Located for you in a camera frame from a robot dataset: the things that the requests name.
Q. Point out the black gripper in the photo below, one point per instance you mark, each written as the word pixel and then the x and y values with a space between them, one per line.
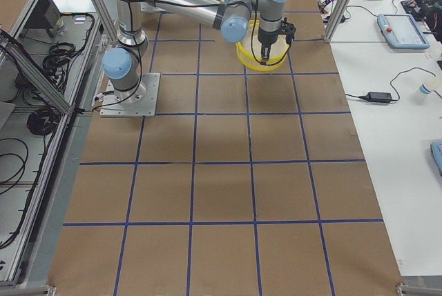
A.
pixel 266 38

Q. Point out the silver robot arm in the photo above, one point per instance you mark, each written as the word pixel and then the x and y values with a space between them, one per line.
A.
pixel 231 18

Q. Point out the black power adapter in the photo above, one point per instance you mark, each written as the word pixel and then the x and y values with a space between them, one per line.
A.
pixel 377 97

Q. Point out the blue teach pendant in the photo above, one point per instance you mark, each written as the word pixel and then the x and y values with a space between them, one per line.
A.
pixel 402 32
pixel 436 151

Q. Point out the paper cup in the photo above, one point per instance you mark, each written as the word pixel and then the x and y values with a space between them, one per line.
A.
pixel 427 88

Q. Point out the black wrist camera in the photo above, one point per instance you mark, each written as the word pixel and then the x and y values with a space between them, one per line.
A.
pixel 287 30

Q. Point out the aluminium frame post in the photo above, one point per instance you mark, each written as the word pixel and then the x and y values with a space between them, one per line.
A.
pixel 335 19

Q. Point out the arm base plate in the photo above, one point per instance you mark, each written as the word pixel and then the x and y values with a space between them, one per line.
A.
pixel 135 103

